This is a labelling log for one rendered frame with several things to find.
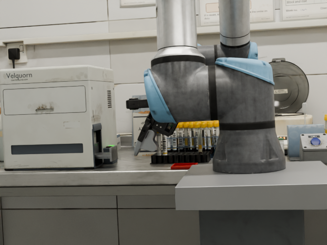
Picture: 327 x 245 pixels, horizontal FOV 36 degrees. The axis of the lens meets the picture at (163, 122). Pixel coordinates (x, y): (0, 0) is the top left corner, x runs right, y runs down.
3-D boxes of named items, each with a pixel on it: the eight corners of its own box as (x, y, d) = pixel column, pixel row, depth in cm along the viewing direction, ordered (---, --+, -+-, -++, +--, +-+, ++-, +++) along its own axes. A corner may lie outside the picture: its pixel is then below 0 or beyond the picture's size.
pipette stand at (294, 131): (289, 161, 142) (288, 126, 142) (286, 158, 149) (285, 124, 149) (326, 160, 141) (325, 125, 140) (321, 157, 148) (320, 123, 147)
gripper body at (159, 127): (167, 139, 139) (187, 101, 138) (140, 125, 140) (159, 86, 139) (171, 137, 147) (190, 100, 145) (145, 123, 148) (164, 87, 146)
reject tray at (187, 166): (171, 169, 136) (170, 166, 136) (174, 166, 143) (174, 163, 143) (195, 168, 135) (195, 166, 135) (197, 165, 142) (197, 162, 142)
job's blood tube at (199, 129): (197, 160, 150) (196, 127, 149) (198, 159, 151) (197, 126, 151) (202, 160, 150) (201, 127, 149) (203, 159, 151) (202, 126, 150)
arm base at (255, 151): (282, 173, 95) (280, 122, 95) (205, 174, 100) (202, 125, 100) (288, 163, 109) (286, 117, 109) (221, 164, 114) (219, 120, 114)
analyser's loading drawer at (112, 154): (44, 163, 146) (43, 145, 146) (52, 160, 153) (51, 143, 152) (112, 161, 143) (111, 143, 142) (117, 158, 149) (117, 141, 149)
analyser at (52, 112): (2, 171, 147) (-4, 69, 145) (40, 159, 174) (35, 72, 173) (103, 169, 142) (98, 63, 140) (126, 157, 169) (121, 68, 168)
